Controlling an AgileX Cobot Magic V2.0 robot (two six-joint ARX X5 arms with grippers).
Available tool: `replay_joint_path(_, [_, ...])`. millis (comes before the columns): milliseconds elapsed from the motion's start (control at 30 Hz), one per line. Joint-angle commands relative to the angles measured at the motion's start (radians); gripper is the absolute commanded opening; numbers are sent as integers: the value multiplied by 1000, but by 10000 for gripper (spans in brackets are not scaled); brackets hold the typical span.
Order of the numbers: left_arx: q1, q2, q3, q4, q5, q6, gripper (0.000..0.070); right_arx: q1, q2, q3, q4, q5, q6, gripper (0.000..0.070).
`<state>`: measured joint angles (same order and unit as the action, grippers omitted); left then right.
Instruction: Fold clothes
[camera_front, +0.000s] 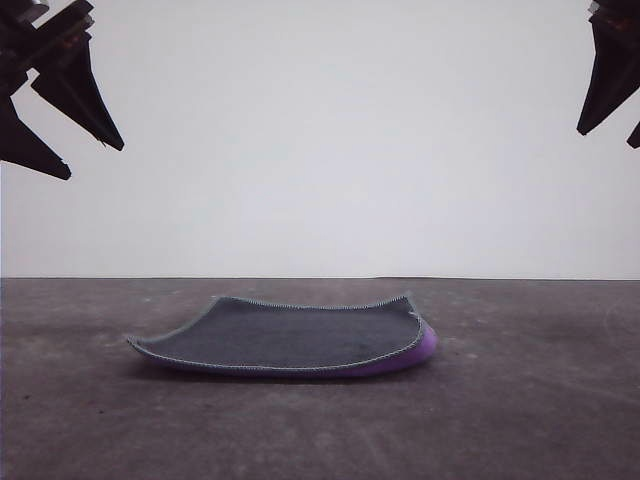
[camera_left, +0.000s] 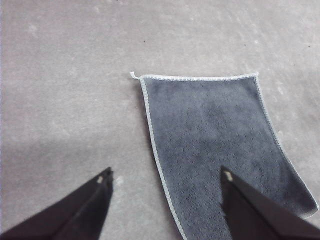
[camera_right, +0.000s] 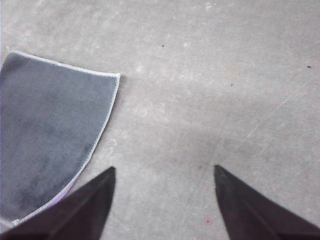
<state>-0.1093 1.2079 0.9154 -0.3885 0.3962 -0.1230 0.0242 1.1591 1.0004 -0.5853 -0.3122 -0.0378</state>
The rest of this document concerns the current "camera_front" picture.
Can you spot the purple towel with grey hem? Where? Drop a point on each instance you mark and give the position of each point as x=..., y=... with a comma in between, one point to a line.
x=300, y=340

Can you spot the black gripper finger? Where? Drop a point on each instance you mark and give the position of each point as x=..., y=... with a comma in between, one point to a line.
x=636, y=139
x=25, y=145
x=80, y=90
x=612, y=75

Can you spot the grey table cloth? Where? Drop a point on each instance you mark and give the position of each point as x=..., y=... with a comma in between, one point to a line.
x=320, y=430

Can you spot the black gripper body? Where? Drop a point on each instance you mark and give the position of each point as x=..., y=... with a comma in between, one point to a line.
x=617, y=9
x=35, y=35

